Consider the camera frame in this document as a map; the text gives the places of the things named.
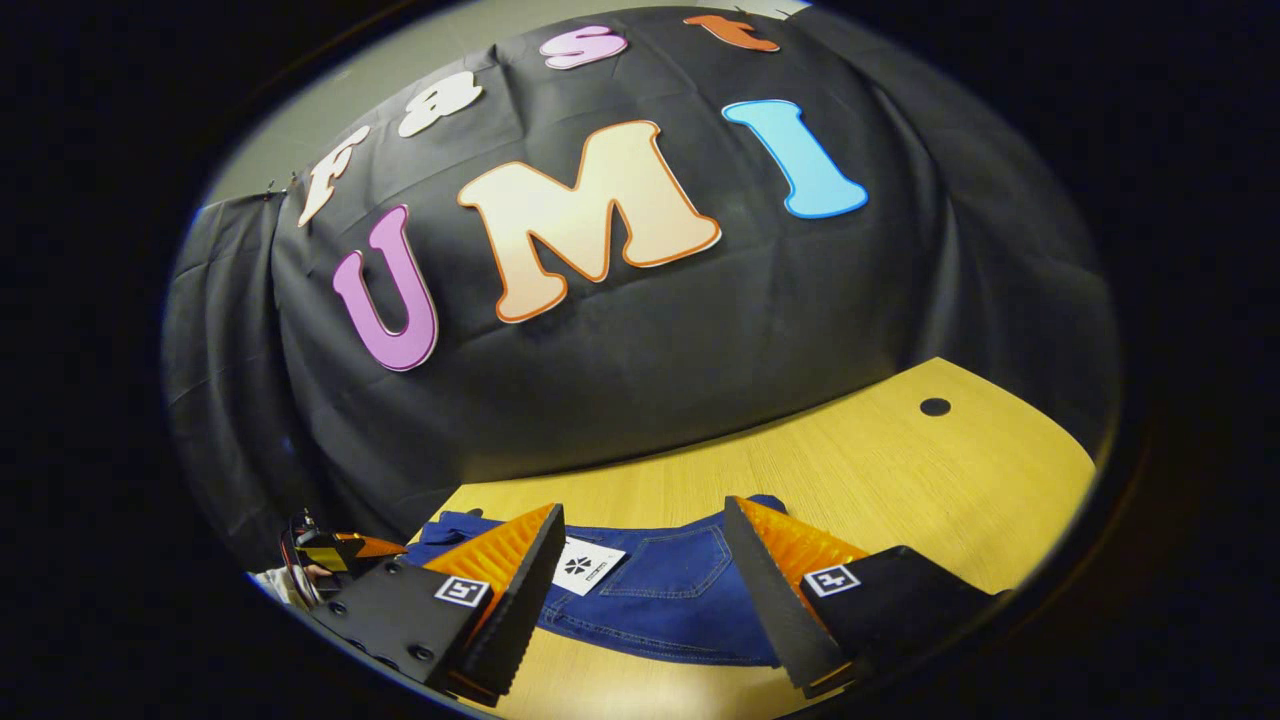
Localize blue jeans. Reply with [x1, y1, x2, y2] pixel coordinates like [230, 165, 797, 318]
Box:
[404, 494, 793, 669]

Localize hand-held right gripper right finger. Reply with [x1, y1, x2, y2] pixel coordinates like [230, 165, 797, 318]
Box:
[723, 494, 1003, 701]

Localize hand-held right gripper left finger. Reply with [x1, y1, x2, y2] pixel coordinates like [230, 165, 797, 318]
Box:
[308, 503, 567, 708]

